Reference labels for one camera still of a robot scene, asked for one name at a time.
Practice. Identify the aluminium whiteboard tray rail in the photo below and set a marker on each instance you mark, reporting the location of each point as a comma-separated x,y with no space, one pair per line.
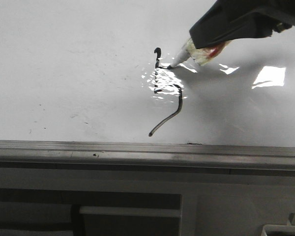
147,154

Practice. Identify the white whiteboard marker black tip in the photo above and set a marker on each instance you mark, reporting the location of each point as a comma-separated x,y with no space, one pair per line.
199,56

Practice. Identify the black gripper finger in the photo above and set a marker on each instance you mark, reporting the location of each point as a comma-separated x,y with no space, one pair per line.
235,19

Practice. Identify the white box corner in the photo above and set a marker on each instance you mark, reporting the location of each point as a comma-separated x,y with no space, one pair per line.
280,230

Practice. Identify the large white whiteboard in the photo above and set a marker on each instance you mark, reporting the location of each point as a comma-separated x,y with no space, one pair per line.
83,70

